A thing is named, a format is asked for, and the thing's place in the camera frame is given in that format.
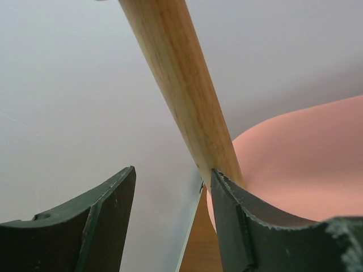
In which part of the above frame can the pink three-tier wooden shelf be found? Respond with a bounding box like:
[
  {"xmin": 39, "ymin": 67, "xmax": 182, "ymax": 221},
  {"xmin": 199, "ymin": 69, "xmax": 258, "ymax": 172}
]
[{"xmin": 118, "ymin": 0, "xmax": 363, "ymax": 272}]

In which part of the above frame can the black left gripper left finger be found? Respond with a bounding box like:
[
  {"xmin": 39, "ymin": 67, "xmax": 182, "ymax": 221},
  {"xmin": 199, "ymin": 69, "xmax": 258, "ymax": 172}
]
[{"xmin": 1, "ymin": 166, "xmax": 136, "ymax": 271}]

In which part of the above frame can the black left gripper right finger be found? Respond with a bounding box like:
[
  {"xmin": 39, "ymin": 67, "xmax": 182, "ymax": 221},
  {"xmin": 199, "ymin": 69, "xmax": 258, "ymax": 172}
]
[{"xmin": 211, "ymin": 169, "xmax": 362, "ymax": 271}]

